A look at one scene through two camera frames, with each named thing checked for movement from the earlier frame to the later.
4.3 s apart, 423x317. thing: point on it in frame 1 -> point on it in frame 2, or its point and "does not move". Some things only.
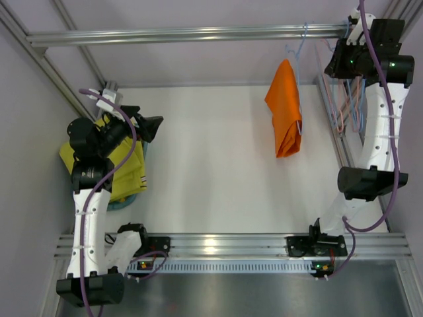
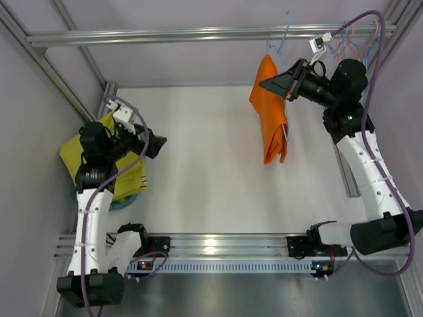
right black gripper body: [335, 61] -> [298, 79]
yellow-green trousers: [130, 178] does not move
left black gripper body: [139, 123] -> [145, 140]
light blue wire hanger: [296, 54] -> [269, 46]
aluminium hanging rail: [105, 36] does not move
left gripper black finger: [149, 135] -> [153, 148]
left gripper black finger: [151, 124] -> [156, 141]
